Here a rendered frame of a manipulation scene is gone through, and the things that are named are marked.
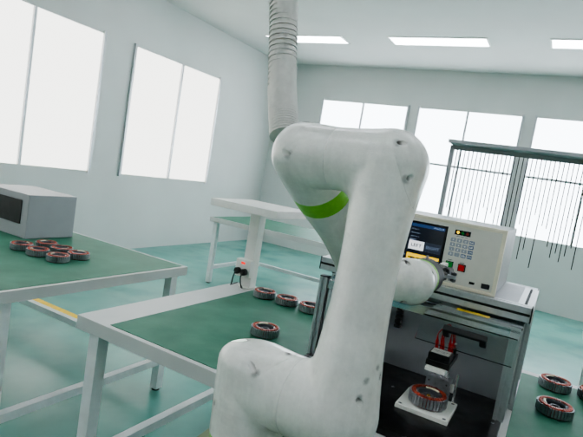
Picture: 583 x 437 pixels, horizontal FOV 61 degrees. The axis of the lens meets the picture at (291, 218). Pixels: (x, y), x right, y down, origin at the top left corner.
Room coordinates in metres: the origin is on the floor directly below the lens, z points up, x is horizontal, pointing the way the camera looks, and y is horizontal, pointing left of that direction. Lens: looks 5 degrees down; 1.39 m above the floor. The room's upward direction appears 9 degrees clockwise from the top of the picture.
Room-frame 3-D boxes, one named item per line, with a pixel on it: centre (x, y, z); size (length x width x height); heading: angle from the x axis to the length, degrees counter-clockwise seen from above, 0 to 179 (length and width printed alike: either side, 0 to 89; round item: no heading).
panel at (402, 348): (1.69, -0.50, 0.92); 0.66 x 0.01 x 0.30; 62
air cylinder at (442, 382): (1.53, -0.55, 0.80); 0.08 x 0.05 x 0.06; 62
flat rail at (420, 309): (1.55, -0.42, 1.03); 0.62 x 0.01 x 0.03; 62
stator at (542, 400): (1.56, -0.95, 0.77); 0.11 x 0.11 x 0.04
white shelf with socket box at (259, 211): (2.40, 0.15, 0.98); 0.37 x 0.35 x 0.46; 62
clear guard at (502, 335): (1.37, -0.56, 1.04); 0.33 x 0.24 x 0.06; 152
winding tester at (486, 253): (1.74, -0.54, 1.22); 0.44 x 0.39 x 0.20; 62
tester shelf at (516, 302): (1.74, -0.53, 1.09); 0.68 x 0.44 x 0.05; 62
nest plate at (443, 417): (1.40, -0.48, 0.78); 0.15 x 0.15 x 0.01; 62
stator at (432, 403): (1.40, -0.48, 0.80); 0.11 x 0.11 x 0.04
